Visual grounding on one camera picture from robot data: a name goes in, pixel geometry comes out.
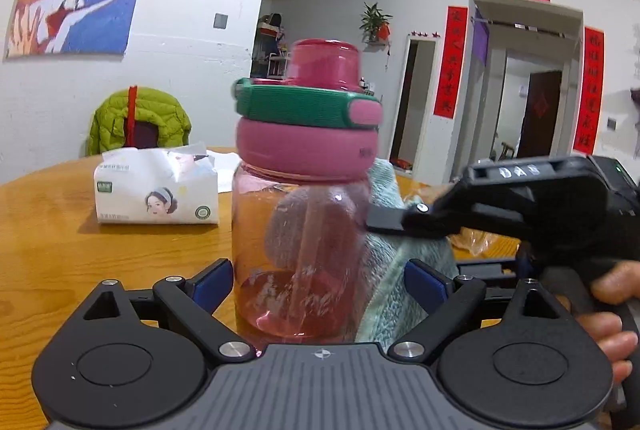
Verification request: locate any light blue microfiber cloth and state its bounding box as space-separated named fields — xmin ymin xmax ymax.
xmin=354 ymin=157 xmax=460 ymax=351

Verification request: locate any pink water bottle green strap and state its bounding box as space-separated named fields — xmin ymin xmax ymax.
xmin=231 ymin=38 xmax=385 ymax=345

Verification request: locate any person's right hand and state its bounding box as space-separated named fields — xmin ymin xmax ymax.
xmin=577 ymin=261 xmax=640 ymax=384

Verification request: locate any white tissue pack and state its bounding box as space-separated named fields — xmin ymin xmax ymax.
xmin=93 ymin=145 xmax=219 ymax=225

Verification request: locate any red couplet banner right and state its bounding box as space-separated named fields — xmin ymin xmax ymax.
xmin=573 ymin=26 xmax=605 ymax=155

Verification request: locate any green puffer jacket on chair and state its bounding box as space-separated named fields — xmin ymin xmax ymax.
xmin=86 ymin=86 xmax=192 ymax=156

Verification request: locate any red couplet banner left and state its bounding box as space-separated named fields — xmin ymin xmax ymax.
xmin=434 ymin=6 xmax=469 ymax=119

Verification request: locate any potted green plant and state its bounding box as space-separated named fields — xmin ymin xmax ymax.
xmin=359 ymin=3 xmax=393 ymax=44

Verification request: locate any grey wall switch plate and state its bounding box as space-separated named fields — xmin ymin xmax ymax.
xmin=213 ymin=14 xmax=228 ymax=30

